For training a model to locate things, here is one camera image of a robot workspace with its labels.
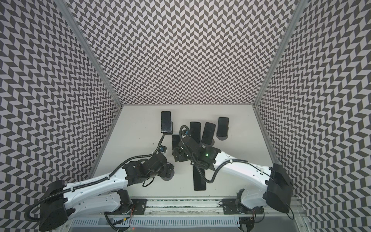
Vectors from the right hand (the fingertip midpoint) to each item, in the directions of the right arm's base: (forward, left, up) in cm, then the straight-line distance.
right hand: (180, 155), depth 75 cm
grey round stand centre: (+14, -20, -12) cm, 27 cm away
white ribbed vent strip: (-27, +11, -15) cm, 33 cm away
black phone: (+27, +11, -5) cm, 30 cm away
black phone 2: (+17, -17, -4) cm, 24 cm away
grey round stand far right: (+20, -27, -17) cm, 38 cm away
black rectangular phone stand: (+20, +9, -9) cm, 24 cm away
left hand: (-3, +8, -7) cm, 11 cm away
